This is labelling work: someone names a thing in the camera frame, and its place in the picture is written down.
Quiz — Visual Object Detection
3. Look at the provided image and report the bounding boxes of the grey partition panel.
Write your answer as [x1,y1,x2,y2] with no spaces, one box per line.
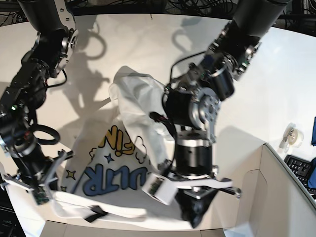
[222,143,316,237]
[40,219,225,237]

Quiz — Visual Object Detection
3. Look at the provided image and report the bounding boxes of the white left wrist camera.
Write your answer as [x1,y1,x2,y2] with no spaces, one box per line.
[142,173,178,205]

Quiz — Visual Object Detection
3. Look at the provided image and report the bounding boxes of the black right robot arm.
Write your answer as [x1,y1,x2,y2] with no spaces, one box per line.
[0,0,79,215]

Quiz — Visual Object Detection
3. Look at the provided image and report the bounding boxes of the white printed t-shirt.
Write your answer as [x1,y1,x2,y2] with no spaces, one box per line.
[52,66,181,222]

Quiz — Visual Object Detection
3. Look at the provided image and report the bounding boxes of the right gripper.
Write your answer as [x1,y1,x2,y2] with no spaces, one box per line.
[0,150,107,222]

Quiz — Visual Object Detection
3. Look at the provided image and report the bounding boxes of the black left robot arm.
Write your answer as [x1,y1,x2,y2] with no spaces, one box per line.
[143,0,288,228]

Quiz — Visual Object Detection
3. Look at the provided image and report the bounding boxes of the clear tape dispenser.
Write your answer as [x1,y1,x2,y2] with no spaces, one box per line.
[279,123,304,150]

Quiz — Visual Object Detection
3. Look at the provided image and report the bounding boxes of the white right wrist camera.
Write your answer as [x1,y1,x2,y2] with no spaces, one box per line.
[32,185,53,205]

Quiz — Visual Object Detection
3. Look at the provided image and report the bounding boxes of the grey front partition panel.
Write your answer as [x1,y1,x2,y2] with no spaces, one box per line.
[40,219,225,237]

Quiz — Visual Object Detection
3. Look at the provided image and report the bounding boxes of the blue clothed person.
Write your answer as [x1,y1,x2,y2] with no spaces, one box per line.
[307,118,316,199]

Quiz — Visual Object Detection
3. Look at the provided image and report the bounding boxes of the black background cables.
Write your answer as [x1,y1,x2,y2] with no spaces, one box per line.
[0,0,316,33]

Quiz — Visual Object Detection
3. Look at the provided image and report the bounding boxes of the grey right partition panel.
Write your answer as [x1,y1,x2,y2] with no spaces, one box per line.
[222,143,316,237]

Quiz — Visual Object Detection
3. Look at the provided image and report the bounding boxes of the black computer keyboard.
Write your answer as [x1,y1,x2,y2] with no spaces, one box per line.
[284,155,312,186]

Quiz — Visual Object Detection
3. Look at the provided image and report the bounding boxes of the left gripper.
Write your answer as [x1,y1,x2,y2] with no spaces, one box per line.
[158,160,241,228]

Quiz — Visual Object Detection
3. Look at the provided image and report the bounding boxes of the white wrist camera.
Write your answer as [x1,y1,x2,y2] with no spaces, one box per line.
[142,173,178,205]
[32,185,53,205]

